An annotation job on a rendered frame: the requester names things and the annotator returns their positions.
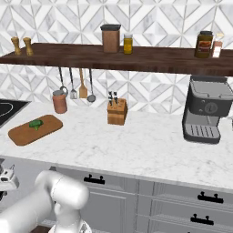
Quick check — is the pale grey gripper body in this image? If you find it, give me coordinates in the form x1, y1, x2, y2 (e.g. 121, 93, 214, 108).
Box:
0, 165, 20, 192

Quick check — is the green broccoli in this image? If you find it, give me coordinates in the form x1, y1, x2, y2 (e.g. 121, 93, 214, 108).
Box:
28, 118, 45, 132

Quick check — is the wooden cutting board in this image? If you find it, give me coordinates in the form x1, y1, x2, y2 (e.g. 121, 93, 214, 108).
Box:
7, 114, 65, 147

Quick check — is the black hob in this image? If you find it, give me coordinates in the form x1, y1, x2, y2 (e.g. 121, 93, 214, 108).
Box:
0, 98, 32, 128

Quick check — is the terracotta jar with grey lid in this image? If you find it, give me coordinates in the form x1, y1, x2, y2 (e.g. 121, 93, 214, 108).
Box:
51, 89, 68, 115

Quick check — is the grey cupboard door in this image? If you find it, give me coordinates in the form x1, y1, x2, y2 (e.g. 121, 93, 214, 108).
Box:
49, 166, 138, 233

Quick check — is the hanging metal spatula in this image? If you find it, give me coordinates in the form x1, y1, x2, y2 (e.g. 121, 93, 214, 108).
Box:
68, 66, 78, 100

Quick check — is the hanging metal ladle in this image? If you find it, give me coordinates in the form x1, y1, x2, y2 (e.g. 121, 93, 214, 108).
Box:
57, 66, 69, 96

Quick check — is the hanging metal skimmer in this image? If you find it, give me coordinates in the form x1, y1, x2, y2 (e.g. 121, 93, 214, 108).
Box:
86, 67, 97, 104

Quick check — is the hanging wooden spatula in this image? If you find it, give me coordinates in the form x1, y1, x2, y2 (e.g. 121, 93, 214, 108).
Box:
78, 67, 89, 100

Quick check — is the wooden knife block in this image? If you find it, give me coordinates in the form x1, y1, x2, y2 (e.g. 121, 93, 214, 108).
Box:
106, 97, 129, 127

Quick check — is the wooden pepper mill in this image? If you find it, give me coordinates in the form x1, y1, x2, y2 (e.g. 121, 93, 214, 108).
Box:
11, 35, 23, 56
23, 36, 35, 57

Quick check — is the grey drawer front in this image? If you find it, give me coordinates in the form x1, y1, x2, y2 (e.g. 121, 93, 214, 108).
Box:
137, 179, 233, 217
135, 208, 233, 233

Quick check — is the brown canister with black lid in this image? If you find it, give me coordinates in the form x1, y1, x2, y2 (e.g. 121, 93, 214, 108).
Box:
100, 24, 122, 55

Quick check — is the yellow oil jar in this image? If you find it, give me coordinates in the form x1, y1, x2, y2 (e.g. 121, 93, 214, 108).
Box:
123, 32, 134, 56

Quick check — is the dark grey coffee machine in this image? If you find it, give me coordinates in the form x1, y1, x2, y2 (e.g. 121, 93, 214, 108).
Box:
181, 75, 233, 145

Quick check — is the dark jar with red label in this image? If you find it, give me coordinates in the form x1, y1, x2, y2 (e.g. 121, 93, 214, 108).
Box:
194, 30, 215, 59

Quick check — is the small white orange bottle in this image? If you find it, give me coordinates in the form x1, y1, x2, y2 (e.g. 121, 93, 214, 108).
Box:
211, 32, 225, 59

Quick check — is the black cupboard handle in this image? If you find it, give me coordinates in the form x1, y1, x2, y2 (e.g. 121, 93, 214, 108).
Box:
83, 174, 106, 186

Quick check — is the dark wooden wall shelf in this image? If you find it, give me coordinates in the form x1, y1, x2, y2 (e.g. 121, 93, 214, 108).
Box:
0, 42, 233, 77

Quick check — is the black drawer handle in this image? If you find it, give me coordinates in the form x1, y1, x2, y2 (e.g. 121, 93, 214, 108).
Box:
189, 213, 215, 227
197, 191, 225, 205

